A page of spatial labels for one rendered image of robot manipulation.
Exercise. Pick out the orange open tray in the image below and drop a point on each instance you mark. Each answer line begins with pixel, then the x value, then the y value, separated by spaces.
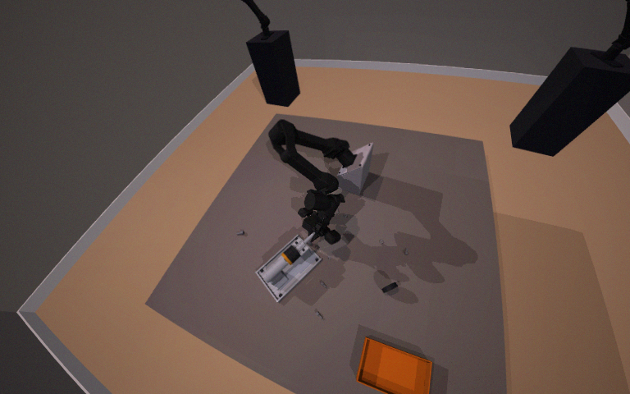
pixel 393 371

